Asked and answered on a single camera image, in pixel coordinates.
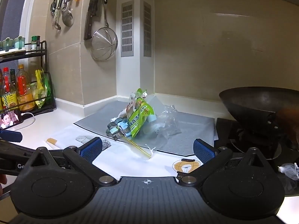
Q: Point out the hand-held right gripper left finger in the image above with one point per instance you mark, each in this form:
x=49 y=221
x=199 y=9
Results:
x=92 y=149

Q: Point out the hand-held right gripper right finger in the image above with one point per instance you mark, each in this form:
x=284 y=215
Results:
x=204 y=151

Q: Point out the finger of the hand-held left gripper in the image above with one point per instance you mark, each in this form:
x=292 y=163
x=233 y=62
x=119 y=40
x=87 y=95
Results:
x=10 y=135

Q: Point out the green snack bag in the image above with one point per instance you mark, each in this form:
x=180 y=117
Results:
x=139 y=116

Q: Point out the white tissue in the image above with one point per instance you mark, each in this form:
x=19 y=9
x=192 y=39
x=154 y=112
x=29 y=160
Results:
x=289 y=170

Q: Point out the person's left hand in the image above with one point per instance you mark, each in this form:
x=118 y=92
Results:
x=2 y=179

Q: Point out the smartphone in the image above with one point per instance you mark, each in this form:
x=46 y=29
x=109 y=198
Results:
x=10 y=119

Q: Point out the grey counter mat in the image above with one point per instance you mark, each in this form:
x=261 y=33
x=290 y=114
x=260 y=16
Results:
x=191 y=130

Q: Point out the white printed mat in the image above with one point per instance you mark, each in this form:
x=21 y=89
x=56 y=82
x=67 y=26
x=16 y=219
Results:
x=126 y=154

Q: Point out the black gas stove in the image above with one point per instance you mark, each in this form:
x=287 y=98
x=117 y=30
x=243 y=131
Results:
x=245 y=137

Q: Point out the red cap sauce bottle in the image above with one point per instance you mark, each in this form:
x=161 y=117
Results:
x=7 y=91

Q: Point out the clear plastic bag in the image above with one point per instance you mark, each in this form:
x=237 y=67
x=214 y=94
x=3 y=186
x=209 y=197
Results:
x=169 y=123

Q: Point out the bamboo skewers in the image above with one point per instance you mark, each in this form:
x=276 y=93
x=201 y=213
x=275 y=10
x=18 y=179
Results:
x=137 y=148

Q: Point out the orange cap oil bottle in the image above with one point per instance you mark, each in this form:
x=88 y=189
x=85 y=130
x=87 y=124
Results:
x=23 y=88

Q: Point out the green seasoning packets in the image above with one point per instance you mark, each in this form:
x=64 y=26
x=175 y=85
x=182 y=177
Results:
x=40 y=86

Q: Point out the dark glass bottle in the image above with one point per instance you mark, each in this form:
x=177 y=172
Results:
x=13 y=75

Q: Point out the black wok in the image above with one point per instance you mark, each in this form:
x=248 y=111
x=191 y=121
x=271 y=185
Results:
x=252 y=102

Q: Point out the teal condiment jar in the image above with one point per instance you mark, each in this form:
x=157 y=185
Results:
x=7 y=43
x=19 y=42

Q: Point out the green lid spice jar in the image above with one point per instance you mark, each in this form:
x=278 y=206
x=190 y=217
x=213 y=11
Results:
x=35 y=42

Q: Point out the metal mesh strainer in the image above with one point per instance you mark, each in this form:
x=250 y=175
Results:
x=104 y=44

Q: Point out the window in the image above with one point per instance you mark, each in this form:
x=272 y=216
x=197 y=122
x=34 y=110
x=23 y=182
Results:
x=11 y=9

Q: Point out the hanging metal utensil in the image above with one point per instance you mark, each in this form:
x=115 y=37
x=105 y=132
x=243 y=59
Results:
x=56 y=14

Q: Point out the metal ladle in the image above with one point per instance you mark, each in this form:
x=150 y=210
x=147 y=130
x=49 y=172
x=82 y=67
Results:
x=67 y=16

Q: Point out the wide grey wall vent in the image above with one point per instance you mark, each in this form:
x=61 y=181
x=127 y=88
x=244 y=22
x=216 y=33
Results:
x=127 y=28

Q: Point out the narrow grey wall vent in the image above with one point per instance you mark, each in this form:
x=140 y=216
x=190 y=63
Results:
x=147 y=28

